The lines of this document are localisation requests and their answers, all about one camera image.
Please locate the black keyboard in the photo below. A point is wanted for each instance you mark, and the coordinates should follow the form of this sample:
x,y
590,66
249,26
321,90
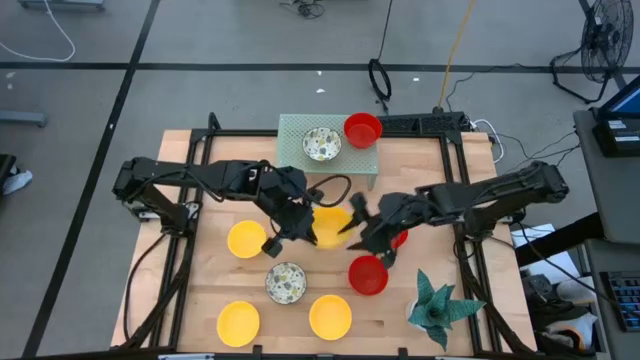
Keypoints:
x,y
627,300

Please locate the person's shoe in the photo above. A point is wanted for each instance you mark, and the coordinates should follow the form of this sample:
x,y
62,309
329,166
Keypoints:
x,y
17,181

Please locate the green artificial plant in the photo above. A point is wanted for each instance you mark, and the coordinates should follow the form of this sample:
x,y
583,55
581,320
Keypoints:
x,y
435,312

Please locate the black aluminium table frame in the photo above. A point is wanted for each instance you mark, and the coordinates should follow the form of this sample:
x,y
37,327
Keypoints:
x,y
240,133

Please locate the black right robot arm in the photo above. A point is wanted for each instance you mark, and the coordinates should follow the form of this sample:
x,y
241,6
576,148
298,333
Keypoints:
x,y
500,192

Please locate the black device with labels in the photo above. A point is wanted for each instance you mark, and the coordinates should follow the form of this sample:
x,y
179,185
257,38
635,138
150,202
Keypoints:
x,y
615,142

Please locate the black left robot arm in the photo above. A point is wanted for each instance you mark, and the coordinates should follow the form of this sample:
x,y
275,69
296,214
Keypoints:
x,y
165,170

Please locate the grey metal base bar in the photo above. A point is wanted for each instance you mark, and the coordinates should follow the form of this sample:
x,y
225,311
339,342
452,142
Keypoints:
x,y
22,119
60,4

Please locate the black computer monitor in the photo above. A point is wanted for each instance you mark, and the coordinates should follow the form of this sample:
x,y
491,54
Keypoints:
x,y
625,102

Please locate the black perforated power box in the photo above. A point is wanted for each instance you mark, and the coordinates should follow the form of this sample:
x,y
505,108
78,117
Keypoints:
x,y
430,122

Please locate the black floor fan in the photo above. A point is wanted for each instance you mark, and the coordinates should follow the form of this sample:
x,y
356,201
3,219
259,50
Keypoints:
x,y
607,40

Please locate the white plant pot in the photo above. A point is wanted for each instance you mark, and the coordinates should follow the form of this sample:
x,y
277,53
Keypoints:
x,y
411,320

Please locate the yellow plastic mini bowl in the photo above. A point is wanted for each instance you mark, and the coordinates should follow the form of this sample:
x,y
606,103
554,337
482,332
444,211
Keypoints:
x,y
330,317
332,227
238,324
245,240

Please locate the pear-patterned ceramic bowl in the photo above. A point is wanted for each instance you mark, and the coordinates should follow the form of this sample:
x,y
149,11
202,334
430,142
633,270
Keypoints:
x,y
285,283
322,144

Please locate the grey desk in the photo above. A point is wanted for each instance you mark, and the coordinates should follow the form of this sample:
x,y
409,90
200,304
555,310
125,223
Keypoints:
x,y
615,200

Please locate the green perforated metal shelf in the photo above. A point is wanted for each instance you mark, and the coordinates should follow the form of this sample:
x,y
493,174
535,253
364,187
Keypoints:
x,y
295,150

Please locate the red plastic mini bowl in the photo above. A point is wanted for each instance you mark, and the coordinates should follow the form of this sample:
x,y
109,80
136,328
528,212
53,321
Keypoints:
x,y
362,131
401,240
367,277

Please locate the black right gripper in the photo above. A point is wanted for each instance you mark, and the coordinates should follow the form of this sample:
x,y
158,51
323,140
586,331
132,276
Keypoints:
x,y
400,212

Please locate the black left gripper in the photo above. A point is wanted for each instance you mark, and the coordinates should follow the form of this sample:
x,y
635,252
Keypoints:
x,y
282,190

